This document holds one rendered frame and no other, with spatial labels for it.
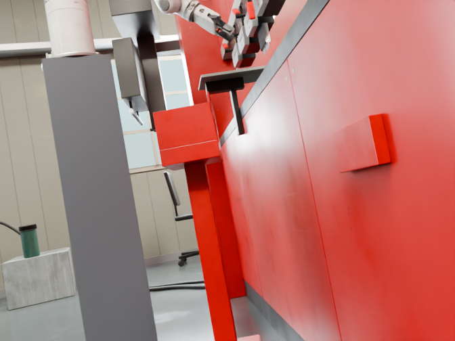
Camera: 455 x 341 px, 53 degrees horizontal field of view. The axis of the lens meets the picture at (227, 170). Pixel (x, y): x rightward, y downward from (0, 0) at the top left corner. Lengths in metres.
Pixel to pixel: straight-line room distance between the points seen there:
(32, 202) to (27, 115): 0.90
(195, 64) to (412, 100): 2.15
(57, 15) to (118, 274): 0.74
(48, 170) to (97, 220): 3.78
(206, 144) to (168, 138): 0.11
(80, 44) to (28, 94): 3.82
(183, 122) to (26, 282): 2.95
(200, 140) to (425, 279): 0.75
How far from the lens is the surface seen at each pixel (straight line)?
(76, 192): 1.26
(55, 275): 3.99
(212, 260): 1.30
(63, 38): 1.40
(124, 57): 2.84
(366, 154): 0.68
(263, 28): 1.81
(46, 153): 5.05
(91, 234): 1.26
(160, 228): 5.05
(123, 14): 2.96
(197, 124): 1.24
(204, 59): 2.69
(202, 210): 1.29
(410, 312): 0.72
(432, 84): 0.56
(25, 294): 4.02
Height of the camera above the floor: 0.54
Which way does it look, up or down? 4 degrees up
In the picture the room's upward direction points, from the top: 10 degrees counter-clockwise
